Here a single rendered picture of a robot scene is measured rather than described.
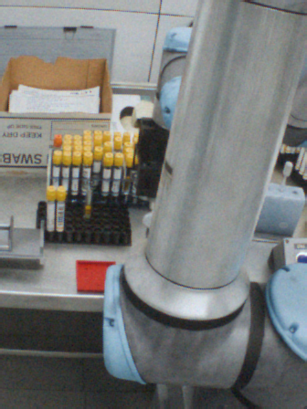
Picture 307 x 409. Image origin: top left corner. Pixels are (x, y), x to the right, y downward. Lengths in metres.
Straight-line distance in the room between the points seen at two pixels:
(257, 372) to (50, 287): 0.47
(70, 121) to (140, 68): 0.39
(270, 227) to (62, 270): 0.41
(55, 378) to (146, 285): 1.38
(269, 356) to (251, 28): 0.30
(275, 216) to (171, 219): 0.64
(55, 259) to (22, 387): 0.92
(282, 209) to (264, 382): 0.56
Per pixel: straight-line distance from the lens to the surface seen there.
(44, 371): 1.84
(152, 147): 0.82
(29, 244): 0.91
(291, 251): 0.95
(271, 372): 0.52
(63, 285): 0.90
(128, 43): 1.37
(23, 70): 1.32
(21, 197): 1.07
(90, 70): 1.32
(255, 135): 0.38
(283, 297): 0.51
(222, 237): 0.42
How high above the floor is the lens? 1.54
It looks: 38 degrees down
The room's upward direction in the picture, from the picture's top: 10 degrees clockwise
